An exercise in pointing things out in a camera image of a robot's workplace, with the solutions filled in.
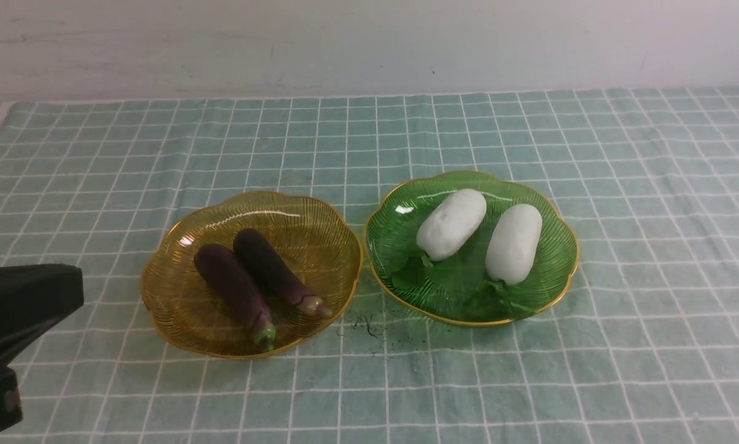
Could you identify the white radish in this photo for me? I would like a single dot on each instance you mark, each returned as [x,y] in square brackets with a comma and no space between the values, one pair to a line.
[439,238]
[508,261]

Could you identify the purple eggplant green stem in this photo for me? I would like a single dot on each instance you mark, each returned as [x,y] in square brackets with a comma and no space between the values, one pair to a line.
[220,269]

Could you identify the purple eggplant tan stem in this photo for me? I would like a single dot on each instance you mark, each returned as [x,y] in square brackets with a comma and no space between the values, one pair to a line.
[269,270]

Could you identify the green ribbed plastic plate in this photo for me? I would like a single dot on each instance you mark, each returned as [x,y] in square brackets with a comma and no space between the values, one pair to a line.
[458,290]

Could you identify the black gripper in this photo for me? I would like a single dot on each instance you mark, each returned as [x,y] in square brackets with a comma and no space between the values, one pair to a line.
[33,299]

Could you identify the green checked tablecloth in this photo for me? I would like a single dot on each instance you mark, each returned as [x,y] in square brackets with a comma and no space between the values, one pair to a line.
[643,349]

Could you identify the amber ribbed plastic plate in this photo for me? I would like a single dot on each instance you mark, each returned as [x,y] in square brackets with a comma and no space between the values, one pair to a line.
[310,236]

